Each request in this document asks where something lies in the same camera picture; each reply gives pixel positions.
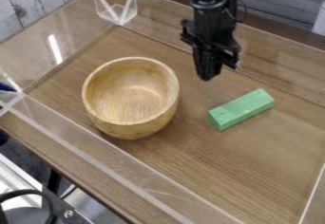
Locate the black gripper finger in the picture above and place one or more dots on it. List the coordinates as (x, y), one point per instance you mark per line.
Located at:
(212, 64)
(199, 60)

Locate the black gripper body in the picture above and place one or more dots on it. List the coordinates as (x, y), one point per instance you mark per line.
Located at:
(211, 31)

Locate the green rectangular block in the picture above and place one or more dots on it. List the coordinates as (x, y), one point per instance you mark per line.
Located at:
(240, 109)

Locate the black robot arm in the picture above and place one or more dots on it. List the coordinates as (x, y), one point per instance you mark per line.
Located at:
(209, 33)

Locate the brown wooden bowl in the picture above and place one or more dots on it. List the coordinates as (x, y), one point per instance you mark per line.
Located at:
(130, 96)

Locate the black table leg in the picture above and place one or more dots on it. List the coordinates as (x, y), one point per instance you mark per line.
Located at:
(54, 182)

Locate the clear acrylic tray wall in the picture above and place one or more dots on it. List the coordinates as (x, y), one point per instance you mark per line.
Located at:
(252, 174)

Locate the black metal bracket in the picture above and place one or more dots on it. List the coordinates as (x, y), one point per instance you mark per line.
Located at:
(62, 212)

